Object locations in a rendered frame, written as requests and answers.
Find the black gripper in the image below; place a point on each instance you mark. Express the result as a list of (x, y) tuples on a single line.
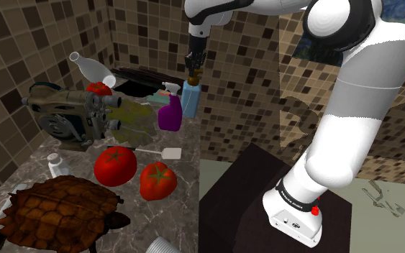
[(197, 45)]

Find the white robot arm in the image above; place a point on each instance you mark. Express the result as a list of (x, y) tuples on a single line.
[(360, 105)]

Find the blue pump soap bottle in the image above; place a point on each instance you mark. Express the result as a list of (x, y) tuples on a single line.
[(190, 100)]

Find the teal sponge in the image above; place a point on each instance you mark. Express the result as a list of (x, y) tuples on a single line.
[(158, 96)]

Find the black slatted rack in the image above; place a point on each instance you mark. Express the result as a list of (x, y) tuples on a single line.
[(142, 82)]

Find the purple spray bottle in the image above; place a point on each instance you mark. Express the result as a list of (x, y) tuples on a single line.
[(170, 115)]

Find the green lettuce leaf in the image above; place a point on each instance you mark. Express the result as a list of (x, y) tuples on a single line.
[(135, 121)]

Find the white glass bottle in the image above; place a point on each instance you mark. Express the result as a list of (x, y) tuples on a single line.
[(93, 68)]

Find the small red tomato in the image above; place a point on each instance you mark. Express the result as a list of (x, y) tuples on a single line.
[(99, 88)]

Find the white spatula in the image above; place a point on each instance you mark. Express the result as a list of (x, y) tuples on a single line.
[(172, 153)]

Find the lumpy red tomato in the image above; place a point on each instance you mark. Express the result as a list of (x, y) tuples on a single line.
[(158, 181)]

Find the round red tomato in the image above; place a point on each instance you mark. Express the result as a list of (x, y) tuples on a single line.
[(115, 167)]

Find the dark robot stand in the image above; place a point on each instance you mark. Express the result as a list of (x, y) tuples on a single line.
[(230, 206)]

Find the white salt shaker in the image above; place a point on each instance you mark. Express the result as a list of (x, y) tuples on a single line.
[(57, 167)]

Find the grey ribbed cup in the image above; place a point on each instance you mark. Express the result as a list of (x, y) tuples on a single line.
[(167, 246)]

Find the brown turtle figure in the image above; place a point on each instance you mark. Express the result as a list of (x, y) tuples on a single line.
[(58, 213)]

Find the old olive film camera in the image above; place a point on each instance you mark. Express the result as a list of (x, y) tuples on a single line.
[(65, 115)]

